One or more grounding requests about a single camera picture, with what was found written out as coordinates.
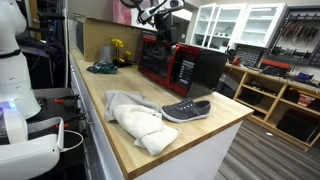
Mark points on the red toolbox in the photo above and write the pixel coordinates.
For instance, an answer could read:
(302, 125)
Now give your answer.
(275, 64)

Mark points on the red white bin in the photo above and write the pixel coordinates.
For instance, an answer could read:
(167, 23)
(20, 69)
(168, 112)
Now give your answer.
(306, 100)

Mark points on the black red microwave body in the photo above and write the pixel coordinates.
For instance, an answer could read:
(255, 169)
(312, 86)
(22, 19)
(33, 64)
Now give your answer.
(210, 70)

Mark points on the white glass door cabinet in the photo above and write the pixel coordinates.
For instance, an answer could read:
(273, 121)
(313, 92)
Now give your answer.
(260, 23)

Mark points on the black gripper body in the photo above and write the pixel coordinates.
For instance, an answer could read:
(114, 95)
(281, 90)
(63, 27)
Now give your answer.
(165, 28)

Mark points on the grey towel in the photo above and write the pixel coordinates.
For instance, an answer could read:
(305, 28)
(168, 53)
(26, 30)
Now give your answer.
(123, 98)

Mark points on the pink poster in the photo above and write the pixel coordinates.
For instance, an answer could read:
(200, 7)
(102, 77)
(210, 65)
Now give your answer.
(121, 13)

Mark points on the large cardboard box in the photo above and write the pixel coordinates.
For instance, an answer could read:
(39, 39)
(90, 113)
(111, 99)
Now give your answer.
(100, 40)

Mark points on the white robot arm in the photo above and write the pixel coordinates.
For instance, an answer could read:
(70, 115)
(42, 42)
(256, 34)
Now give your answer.
(13, 76)

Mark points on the wooden shelving unit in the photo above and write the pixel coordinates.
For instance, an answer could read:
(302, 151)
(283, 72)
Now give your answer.
(276, 96)

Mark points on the dark grey sneaker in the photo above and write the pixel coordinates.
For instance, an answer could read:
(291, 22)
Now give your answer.
(186, 110)

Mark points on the blue tool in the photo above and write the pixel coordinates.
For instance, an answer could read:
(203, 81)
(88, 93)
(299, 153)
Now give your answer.
(304, 77)

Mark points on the dark green cloth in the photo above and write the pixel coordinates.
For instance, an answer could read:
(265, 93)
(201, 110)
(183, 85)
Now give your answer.
(101, 68)

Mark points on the white towel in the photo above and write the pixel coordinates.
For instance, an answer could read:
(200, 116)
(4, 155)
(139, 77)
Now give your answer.
(143, 130)

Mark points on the grey metal cylinder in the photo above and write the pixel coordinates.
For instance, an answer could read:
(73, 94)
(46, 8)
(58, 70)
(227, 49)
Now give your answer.
(106, 55)

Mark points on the small black bin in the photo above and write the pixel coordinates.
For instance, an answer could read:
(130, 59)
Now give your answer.
(250, 97)

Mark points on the black crate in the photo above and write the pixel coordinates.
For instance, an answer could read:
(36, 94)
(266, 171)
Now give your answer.
(227, 86)

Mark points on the white workbench cabinet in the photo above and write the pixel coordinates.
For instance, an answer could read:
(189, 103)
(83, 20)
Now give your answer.
(200, 163)

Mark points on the wall tool rack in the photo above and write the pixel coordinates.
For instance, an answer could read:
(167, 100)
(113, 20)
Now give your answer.
(300, 30)

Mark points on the red microwave door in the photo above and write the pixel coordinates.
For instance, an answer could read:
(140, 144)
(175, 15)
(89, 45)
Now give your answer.
(155, 60)

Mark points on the large black case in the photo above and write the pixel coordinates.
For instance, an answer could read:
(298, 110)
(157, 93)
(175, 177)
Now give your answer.
(296, 126)

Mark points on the black parts organizer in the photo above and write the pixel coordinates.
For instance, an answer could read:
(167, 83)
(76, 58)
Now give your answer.
(248, 55)

